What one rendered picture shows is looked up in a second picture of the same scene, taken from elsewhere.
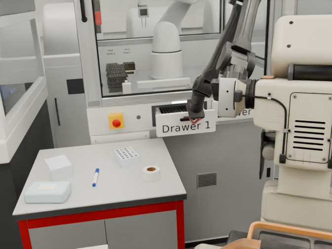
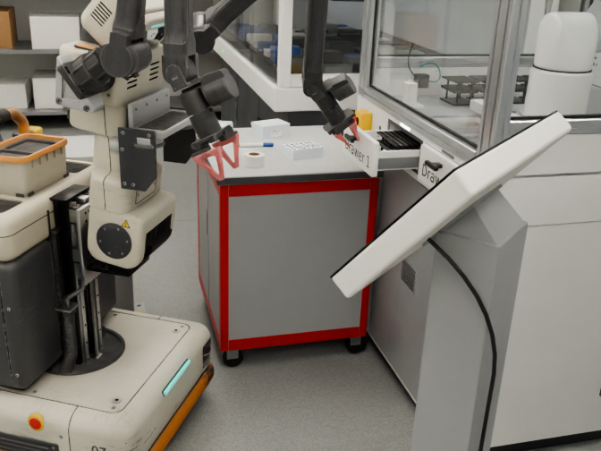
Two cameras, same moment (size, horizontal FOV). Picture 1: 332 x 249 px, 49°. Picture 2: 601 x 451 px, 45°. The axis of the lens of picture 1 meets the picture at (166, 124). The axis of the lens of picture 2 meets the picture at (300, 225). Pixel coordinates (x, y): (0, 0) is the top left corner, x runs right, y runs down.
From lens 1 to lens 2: 2.59 m
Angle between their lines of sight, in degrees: 76
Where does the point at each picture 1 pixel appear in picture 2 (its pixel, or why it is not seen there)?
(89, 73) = (364, 49)
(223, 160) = (423, 256)
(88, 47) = (367, 14)
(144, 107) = (384, 116)
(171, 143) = (393, 187)
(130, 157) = (287, 147)
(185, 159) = not seen: hidden behind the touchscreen
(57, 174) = (254, 129)
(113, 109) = (369, 106)
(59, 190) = not seen: hidden behind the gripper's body
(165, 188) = (228, 170)
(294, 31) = not seen: outside the picture
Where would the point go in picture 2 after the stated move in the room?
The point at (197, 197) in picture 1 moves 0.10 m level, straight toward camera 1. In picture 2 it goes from (399, 294) to (370, 294)
